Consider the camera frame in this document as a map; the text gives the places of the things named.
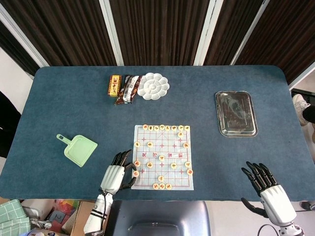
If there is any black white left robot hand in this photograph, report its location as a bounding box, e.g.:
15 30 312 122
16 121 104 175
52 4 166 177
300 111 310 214
100 149 137 195

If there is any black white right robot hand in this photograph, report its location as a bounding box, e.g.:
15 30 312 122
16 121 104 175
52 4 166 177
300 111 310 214
241 161 297 226

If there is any light green plastic dustpan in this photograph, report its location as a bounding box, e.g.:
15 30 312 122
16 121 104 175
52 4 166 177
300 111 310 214
56 133 98 169

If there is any brown cardboard box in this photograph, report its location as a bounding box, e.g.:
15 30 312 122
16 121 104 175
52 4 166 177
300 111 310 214
61 200 99 236

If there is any colourful toy blocks box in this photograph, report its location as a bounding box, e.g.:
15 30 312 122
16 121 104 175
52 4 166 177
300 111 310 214
52 199 80 215

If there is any translucent xiangqi board sheet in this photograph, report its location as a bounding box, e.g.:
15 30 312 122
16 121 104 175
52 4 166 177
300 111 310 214
130 124 194 191

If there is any grey blue chair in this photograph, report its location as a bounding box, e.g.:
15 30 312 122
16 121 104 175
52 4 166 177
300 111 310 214
104 200 211 236

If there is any blue tile with numeral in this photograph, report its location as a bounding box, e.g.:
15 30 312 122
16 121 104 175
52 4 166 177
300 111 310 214
47 210 66 224

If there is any blue table cloth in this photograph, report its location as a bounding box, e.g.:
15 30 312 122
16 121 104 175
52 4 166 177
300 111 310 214
0 64 315 203

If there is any silver brown snack packet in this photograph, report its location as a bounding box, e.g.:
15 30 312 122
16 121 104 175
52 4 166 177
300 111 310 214
122 75 144 105

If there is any yellow red printed box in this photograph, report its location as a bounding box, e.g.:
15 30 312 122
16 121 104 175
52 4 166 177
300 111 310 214
107 75 123 97

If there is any black trouser leg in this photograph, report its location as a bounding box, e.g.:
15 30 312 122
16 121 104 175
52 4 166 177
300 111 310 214
302 104 315 124

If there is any rectangular metal tray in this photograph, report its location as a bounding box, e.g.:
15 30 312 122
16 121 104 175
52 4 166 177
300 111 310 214
215 90 259 138

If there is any white flower-shaped paint palette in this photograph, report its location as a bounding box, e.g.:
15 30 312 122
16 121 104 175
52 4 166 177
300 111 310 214
136 72 171 101

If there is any white sneaker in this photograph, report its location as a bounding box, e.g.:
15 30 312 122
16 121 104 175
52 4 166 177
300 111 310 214
292 93 311 127

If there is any green checked cloth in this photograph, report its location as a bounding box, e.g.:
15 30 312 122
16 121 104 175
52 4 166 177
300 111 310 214
0 198 32 236

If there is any black garment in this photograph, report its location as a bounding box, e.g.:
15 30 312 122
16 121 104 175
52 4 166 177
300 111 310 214
0 89 22 158

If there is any dark brown partition panel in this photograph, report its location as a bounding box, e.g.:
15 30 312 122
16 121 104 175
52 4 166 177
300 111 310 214
99 0 223 66
230 0 315 86
0 0 124 67
0 19 42 77
194 0 270 66

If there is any black cable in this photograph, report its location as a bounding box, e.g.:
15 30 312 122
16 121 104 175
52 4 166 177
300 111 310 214
256 223 279 236

